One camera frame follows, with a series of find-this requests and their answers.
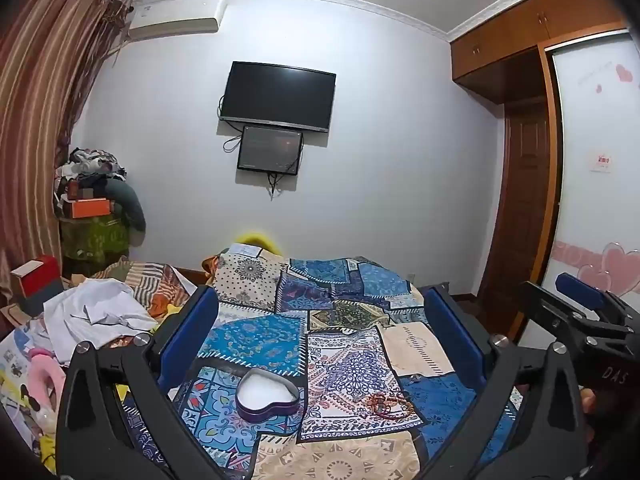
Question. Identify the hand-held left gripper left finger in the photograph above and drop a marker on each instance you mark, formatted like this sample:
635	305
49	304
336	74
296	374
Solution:
192	330

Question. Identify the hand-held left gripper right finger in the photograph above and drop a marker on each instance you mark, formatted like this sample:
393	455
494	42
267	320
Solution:
452	330

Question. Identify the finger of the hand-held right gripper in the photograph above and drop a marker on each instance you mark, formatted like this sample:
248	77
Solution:
580	291

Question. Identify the purple heart-shaped tin box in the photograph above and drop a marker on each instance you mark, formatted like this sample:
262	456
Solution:
270	407

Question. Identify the person's right hand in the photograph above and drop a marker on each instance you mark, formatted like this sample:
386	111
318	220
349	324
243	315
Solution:
588	401

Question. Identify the orange striped cloth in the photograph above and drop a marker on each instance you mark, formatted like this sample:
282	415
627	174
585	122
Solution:
150	280

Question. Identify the brown wooden door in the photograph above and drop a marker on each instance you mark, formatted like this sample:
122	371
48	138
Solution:
520	220

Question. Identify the white cloth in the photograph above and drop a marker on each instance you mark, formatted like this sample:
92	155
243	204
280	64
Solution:
95	315

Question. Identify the yellow pillow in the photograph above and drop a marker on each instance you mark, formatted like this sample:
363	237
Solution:
257	240

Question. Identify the blue patchwork blanket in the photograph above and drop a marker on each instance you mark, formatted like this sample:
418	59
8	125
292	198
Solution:
340	360

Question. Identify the red and white sticker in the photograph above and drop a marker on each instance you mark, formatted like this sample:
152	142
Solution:
601	161

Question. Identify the pink plush toy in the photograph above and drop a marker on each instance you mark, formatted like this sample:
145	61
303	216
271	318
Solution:
47	375

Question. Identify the orange box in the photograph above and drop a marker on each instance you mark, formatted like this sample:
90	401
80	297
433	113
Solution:
90	208

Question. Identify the red box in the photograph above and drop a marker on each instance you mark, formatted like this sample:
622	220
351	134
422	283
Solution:
40	280

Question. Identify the cartoon print sheet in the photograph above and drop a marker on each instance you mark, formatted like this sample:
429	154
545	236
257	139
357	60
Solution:
20	385

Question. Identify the pile of clothes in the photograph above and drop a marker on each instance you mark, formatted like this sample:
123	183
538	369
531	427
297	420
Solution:
95	170

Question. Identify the wooden wardrobe cabinet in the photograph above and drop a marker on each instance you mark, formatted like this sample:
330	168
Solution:
505	35

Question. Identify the brown striped curtain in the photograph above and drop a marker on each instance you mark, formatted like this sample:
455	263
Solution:
40	110

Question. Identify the white air conditioner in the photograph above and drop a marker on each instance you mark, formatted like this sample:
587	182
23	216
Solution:
175	17

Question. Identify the small black wall monitor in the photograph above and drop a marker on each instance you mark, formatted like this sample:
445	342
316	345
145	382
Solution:
270	150

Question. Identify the black wall television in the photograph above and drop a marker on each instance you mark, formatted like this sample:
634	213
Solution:
277	95

